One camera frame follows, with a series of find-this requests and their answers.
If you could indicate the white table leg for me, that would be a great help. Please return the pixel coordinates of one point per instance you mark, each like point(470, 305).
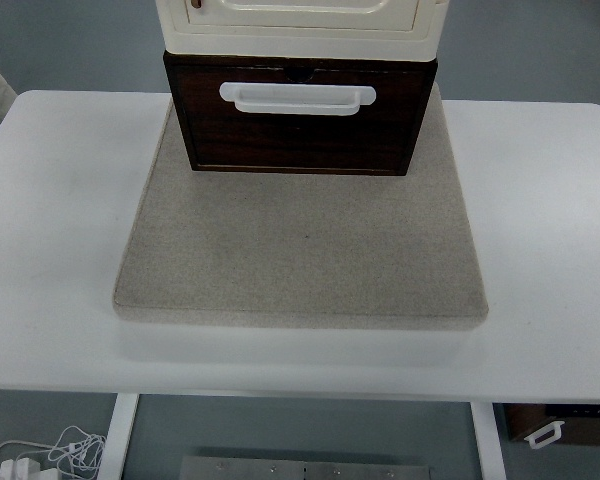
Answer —
point(117, 440)
point(489, 445)

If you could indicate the dark wood drawer housing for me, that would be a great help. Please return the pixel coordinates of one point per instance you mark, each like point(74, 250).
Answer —
point(169, 85)

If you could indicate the white charger block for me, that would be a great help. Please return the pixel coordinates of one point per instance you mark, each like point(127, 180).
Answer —
point(20, 469)

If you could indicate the grey fabric mat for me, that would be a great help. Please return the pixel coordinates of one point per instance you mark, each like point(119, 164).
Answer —
point(300, 250)

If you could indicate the grey metal plate with screws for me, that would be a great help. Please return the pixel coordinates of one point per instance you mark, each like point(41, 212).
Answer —
point(305, 470)

